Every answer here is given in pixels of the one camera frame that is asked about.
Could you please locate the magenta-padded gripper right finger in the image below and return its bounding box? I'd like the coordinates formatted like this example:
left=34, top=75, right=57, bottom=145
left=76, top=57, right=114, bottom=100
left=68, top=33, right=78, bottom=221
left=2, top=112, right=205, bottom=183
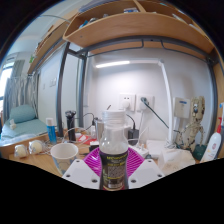
left=127, top=147, right=166, bottom=190

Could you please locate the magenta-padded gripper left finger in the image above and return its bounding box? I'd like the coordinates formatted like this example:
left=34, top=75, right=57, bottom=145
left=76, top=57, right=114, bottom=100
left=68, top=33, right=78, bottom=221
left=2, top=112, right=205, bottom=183
left=62, top=147, right=103, bottom=190

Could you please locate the clear bottle with dark label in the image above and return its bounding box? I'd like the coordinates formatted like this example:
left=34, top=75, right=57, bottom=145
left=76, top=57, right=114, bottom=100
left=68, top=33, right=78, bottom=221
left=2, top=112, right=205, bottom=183
left=98, top=109, right=130, bottom=191

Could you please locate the cream mug with blue patches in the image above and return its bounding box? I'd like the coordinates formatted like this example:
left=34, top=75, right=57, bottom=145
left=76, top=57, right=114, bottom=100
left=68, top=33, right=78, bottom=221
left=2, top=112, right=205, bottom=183
left=49, top=142, right=80, bottom=176

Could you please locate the white tissue pack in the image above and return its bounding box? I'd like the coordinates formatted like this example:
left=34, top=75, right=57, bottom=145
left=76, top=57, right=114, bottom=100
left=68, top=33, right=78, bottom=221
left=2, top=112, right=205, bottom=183
left=157, top=147, right=197, bottom=176

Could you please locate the black electric shaver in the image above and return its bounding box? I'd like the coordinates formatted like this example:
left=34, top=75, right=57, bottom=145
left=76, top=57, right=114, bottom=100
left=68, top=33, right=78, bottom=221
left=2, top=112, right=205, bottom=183
left=64, top=110, right=78, bottom=143

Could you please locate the blue bottle with white cap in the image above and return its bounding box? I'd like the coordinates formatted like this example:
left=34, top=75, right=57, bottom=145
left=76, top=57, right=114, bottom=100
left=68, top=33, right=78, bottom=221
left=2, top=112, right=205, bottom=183
left=45, top=117, right=58, bottom=145

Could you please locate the round cream case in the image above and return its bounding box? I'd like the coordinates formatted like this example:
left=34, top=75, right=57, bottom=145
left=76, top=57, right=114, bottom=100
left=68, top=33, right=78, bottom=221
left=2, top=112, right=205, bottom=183
left=28, top=139, right=44, bottom=155
left=13, top=143, right=29, bottom=159

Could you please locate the white bottle with red pump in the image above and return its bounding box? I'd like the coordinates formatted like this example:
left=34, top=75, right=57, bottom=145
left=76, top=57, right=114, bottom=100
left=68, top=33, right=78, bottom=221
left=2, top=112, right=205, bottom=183
left=199, top=116, right=223, bottom=164

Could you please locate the teal bed mattress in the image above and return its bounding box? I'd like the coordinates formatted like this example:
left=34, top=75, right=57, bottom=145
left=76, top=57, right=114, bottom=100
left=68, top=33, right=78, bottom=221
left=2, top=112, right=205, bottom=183
left=0, top=119, right=49, bottom=148

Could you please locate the teal pillow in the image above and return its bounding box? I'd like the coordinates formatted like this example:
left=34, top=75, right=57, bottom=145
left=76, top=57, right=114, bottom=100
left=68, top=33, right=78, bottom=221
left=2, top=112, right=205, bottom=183
left=8, top=104, right=38, bottom=124

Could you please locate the grey striped curtain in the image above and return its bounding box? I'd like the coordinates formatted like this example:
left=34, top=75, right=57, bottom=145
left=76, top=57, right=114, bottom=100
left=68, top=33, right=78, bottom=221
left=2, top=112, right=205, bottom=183
left=2, top=59, right=39, bottom=116

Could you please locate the white desk lamp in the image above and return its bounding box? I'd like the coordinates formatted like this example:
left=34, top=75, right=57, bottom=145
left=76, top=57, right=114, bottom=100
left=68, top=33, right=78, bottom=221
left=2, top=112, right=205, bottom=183
left=94, top=59, right=176, bottom=148

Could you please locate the wooden bunk side board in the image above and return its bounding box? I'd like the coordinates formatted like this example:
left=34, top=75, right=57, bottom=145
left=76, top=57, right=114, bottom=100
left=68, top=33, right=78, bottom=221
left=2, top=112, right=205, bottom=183
left=27, top=8, right=79, bottom=75

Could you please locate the wooden shelf unit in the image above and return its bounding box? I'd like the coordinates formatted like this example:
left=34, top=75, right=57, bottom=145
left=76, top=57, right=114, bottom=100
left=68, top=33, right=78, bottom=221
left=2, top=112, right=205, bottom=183
left=62, top=0, right=216, bottom=56

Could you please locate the white wall socket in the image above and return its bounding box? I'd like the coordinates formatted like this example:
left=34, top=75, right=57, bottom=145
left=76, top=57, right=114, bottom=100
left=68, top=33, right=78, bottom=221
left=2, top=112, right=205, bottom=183
left=136, top=94, right=155, bottom=113
left=118, top=93, right=137, bottom=113

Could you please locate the white wall box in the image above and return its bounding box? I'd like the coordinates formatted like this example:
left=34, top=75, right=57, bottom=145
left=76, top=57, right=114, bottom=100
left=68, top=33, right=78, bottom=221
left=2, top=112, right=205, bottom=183
left=173, top=97, right=192, bottom=119

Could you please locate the grey metal bed frame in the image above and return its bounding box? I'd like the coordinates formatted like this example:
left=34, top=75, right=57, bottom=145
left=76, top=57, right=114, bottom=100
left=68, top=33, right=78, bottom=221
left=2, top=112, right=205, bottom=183
left=54, top=34, right=219, bottom=138

